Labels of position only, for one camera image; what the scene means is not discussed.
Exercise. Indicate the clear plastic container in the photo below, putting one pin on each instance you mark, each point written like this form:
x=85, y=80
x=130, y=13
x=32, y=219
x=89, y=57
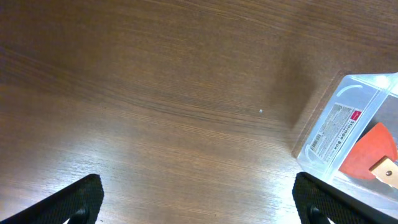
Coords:
x=350, y=107

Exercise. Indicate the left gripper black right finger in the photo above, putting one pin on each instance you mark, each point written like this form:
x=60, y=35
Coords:
x=319, y=202

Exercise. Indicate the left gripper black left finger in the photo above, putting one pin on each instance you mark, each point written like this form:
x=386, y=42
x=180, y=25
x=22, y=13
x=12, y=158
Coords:
x=79, y=202

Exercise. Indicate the red scraper wooden handle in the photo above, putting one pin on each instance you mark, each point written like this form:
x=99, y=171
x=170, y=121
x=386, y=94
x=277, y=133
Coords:
x=374, y=156

